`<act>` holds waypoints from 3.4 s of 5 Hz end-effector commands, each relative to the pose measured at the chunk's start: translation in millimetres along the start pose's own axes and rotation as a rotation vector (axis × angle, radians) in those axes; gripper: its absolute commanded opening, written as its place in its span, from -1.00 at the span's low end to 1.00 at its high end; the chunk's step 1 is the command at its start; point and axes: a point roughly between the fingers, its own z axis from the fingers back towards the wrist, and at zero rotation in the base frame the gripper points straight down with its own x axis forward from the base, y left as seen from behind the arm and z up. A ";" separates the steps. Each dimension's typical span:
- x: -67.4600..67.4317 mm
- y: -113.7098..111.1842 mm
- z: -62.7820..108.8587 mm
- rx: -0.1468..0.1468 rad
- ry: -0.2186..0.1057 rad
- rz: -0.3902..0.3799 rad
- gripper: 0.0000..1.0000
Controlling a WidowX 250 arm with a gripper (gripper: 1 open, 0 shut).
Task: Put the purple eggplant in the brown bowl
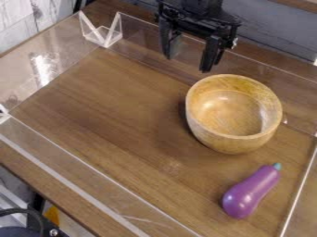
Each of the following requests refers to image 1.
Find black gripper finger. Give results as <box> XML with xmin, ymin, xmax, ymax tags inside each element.
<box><xmin>199</xmin><ymin>35</ymin><xmax>224</xmax><ymax>73</ymax></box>
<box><xmin>158</xmin><ymin>18</ymin><xmax>182</xmax><ymax>59</ymax></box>

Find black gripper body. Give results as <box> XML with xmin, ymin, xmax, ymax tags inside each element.
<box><xmin>156</xmin><ymin>0</ymin><xmax>242</xmax><ymax>48</ymax></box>

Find purple toy eggplant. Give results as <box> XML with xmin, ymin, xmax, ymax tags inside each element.
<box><xmin>222</xmin><ymin>163</ymin><xmax>281</xmax><ymax>218</ymax></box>

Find brown wooden bowl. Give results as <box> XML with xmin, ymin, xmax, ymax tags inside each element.
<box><xmin>184</xmin><ymin>74</ymin><xmax>282</xmax><ymax>155</ymax></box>

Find black clamp with bolt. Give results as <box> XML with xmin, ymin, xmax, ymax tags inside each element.
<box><xmin>41</xmin><ymin>221</ymin><xmax>69</xmax><ymax>237</ymax></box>

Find clear acrylic corner bracket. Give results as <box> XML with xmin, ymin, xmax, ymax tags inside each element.
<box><xmin>77</xmin><ymin>12</ymin><xmax>123</xmax><ymax>48</ymax></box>

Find clear acrylic tray wall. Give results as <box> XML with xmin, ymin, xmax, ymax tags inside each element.
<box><xmin>0</xmin><ymin>12</ymin><xmax>317</xmax><ymax>237</ymax></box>

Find black cable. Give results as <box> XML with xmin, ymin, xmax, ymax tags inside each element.
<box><xmin>0</xmin><ymin>207</ymin><xmax>45</xmax><ymax>237</ymax></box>

